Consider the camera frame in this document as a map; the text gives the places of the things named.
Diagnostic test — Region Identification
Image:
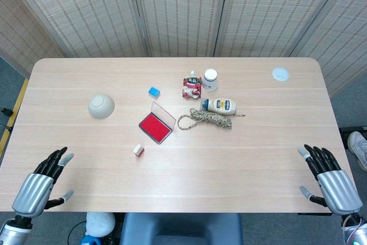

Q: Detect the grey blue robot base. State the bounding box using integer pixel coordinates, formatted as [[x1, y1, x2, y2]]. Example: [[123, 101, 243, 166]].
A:
[[119, 212, 244, 245]]

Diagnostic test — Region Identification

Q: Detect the mayonnaise squeeze bottle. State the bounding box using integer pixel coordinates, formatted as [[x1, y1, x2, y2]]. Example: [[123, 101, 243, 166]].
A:
[[200, 98, 239, 115]]

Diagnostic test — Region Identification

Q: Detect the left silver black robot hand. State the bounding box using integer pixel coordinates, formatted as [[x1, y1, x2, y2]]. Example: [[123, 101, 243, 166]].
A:
[[11, 146, 75, 219]]

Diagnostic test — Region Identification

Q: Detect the blue plastic part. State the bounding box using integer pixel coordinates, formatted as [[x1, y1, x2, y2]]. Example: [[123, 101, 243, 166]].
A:
[[81, 234, 101, 245]]

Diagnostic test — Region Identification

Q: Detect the grey sneaker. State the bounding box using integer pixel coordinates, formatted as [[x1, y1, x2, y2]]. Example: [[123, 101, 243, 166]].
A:
[[347, 131, 367, 172]]

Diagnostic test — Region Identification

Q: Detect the white plastic shell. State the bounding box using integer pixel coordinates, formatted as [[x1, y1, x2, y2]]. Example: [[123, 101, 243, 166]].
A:
[[85, 212, 116, 239]]

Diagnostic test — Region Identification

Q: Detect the beige ceramic bowl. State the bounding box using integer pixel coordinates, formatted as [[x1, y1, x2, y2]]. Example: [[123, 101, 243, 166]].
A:
[[87, 93, 116, 120]]

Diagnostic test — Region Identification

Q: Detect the woven folding screen panel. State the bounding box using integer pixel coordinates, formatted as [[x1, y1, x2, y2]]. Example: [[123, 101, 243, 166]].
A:
[[0, 0, 68, 79], [289, 0, 367, 97], [130, 0, 230, 58], [5, 0, 149, 58], [213, 0, 355, 58]]

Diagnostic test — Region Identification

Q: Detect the small red-white block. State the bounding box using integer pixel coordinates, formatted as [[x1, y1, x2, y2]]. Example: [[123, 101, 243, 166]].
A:
[[133, 143, 145, 158]]

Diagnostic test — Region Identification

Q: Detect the red snack pouch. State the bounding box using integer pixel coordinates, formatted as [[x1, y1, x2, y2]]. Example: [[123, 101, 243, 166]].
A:
[[182, 69, 203, 100]]

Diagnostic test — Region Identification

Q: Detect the black table foot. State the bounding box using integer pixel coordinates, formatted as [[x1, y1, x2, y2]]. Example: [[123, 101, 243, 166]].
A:
[[339, 126, 367, 143]]

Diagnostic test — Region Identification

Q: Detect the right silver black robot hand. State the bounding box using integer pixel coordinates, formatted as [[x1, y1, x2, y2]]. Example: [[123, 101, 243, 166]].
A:
[[297, 143, 364, 216]]

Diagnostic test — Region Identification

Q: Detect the yellow floor tape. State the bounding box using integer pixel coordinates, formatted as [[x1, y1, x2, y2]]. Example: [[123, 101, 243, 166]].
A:
[[0, 78, 30, 157]]

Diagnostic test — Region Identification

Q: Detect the white round cable grommet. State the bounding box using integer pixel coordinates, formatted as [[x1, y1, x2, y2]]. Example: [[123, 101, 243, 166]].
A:
[[272, 67, 290, 83]]

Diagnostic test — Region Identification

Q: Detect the beige speckled rope coil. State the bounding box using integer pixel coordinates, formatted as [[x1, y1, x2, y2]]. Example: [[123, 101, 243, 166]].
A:
[[177, 108, 246, 131]]

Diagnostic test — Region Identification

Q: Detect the white paper cup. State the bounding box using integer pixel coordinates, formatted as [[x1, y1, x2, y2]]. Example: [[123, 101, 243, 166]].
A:
[[202, 68, 219, 92]]

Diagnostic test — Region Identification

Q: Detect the red box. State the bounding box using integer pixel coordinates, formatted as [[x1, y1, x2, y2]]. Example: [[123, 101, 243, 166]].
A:
[[138, 100, 177, 145]]

